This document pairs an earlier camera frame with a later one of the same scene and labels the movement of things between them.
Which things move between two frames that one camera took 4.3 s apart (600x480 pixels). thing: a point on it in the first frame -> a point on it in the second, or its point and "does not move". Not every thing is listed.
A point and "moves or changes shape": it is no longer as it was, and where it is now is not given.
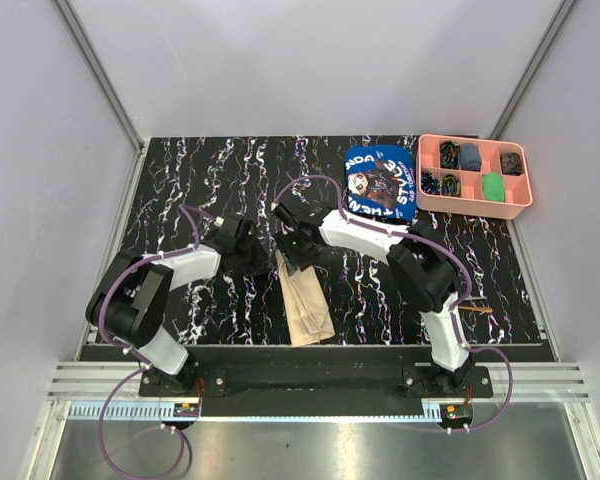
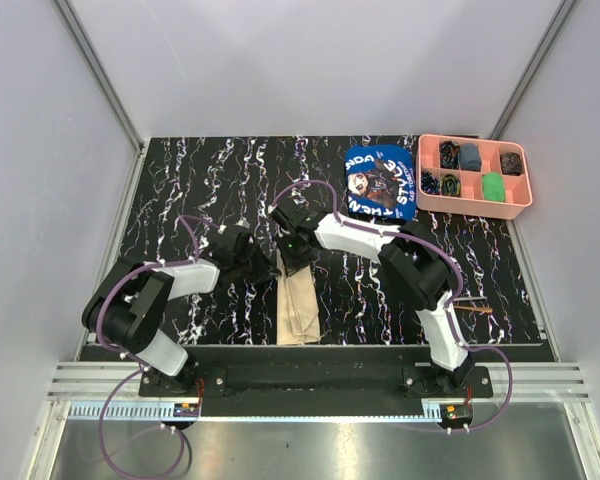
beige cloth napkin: [308, 310] moves or changes shape
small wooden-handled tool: [487, 310] does not move
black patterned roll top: [449, 154] does not move
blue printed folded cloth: [381, 180] does not move
